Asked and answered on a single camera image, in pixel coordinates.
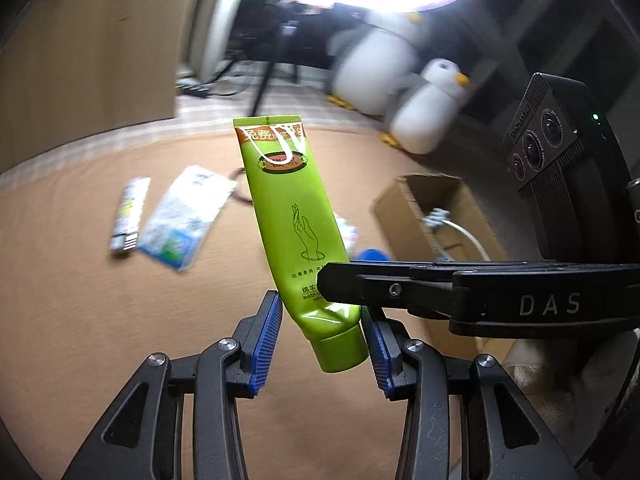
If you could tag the small white striped tube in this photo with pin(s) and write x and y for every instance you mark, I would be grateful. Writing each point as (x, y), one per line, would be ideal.
(129, 215)

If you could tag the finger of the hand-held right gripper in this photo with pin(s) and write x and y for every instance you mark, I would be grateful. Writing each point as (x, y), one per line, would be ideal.
(380, 285)

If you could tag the large penguin plush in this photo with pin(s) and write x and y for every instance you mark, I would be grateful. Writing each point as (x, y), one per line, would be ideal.
(372, 65)

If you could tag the blue round tin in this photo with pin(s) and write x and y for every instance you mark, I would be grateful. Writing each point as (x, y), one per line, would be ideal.
(372, 255)

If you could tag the blue white plastic packet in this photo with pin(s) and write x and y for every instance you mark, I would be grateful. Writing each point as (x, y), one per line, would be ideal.
(185, 215)

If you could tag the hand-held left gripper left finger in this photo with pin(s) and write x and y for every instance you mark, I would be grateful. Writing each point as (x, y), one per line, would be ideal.
(267, 340)

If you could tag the light wood panel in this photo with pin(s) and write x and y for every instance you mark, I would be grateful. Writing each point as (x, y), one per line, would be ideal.
(90, 60)

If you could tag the person's right hand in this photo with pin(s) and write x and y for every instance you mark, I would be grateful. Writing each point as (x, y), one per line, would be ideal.
(555, 375)

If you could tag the small patterned white box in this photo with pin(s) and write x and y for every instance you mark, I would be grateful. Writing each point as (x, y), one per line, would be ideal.
(348, 235)

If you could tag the grey ball massage roller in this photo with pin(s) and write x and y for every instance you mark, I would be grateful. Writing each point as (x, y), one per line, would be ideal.
(437, 217)

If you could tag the black tripod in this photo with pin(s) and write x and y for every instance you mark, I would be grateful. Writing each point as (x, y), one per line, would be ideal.
(260, 92)

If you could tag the black power strip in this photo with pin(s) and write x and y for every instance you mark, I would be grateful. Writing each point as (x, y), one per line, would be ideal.
(192, 88)

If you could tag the green hand cream tube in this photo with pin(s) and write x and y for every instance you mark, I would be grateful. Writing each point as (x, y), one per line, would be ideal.
(290, 200)

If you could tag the small penguin plush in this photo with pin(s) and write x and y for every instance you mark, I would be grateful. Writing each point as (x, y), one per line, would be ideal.
(422, 115)

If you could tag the brown cardboard box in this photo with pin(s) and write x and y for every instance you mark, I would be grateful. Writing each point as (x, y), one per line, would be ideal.
(400, 210)

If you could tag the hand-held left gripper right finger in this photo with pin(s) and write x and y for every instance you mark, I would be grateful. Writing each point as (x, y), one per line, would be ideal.
(377, 355)

